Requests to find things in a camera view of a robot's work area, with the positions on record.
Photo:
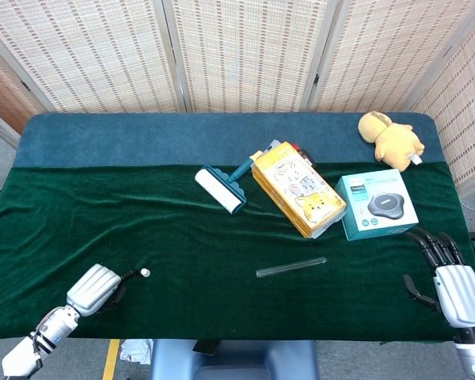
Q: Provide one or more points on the crumpled white paper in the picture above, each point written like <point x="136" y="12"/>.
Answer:
<point x="136" y="350"/>

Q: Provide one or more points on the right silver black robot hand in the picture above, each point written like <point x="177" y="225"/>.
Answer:
<point x="459" y="293"/>

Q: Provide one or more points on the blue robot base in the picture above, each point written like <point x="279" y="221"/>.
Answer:
<point x="237" y="356"/>

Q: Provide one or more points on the woven folding screen panel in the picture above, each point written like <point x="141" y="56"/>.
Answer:
<point x="467" y="118"/>
<point x="95" y="55"/>
<point x="380" y="55"/>
<point x="245" y="55"/>
<point x="4" y="99"/>

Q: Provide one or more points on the blue table cover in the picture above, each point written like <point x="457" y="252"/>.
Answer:
<point x="142" y="138"/>

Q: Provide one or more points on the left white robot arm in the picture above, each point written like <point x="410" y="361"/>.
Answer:
<point x="55" y="324"/>

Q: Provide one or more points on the yellow plush toy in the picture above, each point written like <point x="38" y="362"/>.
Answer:
<point x="392" y="138"/>

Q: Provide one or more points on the dark green velvet cloth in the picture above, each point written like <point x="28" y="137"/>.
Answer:
<point x="142" y="221"/>

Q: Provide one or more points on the teal speaker product box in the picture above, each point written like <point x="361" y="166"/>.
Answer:
<point x="376" y="206"/>

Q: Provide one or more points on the glass test tube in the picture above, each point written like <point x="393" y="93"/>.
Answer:
<point x="291" y="266"/>

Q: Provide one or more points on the yellow cat tissue pack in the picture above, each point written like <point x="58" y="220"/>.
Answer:
<point x="297" y="190"/>

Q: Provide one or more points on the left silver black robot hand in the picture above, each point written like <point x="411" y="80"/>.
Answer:
<point x="93" y="289"/>

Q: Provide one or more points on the teal white lint roller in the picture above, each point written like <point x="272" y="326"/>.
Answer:
<point x="217" y="190"/>

